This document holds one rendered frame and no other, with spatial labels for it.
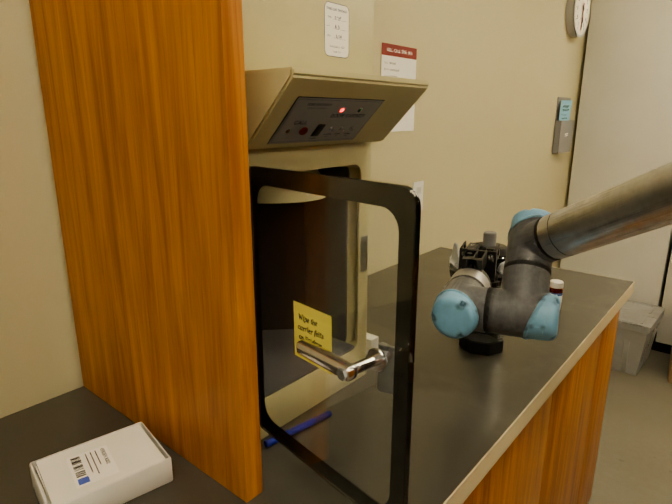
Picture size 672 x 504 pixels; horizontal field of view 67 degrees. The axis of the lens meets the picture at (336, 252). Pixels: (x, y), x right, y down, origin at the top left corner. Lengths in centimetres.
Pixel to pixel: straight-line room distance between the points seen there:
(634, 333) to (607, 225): 259
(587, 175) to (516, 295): 286
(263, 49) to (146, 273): 36
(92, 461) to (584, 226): 78
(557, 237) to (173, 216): 56
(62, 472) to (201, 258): 36
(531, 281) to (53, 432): 83
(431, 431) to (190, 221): 53
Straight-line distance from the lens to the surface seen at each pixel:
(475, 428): 95
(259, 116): 68
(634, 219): 78
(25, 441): 102
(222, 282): 65
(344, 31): 90
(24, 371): 113
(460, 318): 84
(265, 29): 77
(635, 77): 363
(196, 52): 64
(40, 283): 109
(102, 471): 83
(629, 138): 362
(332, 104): 73
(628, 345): 341
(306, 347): 57
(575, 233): 83
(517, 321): 85
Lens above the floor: 145
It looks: 15 degrees down
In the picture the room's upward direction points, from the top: straight up
